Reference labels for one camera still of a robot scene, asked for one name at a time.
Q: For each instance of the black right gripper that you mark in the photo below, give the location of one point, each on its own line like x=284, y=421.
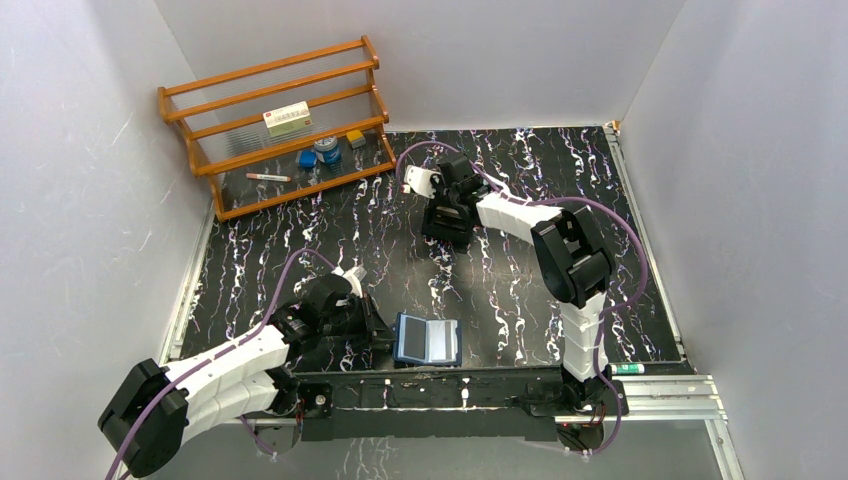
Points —
x=440, y=202

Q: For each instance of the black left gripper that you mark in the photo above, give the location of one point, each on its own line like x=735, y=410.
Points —
x=370, y=319

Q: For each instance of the black card box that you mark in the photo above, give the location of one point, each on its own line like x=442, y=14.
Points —
x=448, y=221

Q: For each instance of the blue leather card holder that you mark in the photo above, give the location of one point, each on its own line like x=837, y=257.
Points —
x=443, y=346

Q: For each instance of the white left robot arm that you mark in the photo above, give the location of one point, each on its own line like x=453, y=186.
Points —
x=159, y=408

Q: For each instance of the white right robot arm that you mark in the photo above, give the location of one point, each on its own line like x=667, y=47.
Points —
x=575, y=266

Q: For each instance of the yellow grey small block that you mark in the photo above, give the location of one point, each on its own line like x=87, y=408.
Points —
x=356, y=139

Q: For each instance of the blue round tin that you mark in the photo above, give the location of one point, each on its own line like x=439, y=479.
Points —
x=327, y=150

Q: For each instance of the blue small cap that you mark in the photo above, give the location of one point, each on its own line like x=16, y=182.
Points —
x=307, y=159

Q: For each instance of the white green small box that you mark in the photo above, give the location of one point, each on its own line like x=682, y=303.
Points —
x=287, y=119

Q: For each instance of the orange wooden shelf rack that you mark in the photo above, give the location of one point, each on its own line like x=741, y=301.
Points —
x=219, y=119

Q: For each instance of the orange white marker pen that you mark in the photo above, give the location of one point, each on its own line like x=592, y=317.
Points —
x=268, y=177

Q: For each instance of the green white marker pen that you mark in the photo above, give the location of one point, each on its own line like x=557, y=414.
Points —
x=628, y=369

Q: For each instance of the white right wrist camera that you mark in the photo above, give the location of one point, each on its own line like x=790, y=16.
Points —
x=421, y=181

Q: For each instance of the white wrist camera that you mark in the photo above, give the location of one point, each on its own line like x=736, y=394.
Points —
x=421, y=181
x=354, y=277

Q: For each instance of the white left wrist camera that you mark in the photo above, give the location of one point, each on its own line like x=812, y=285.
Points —
x=354, y=277

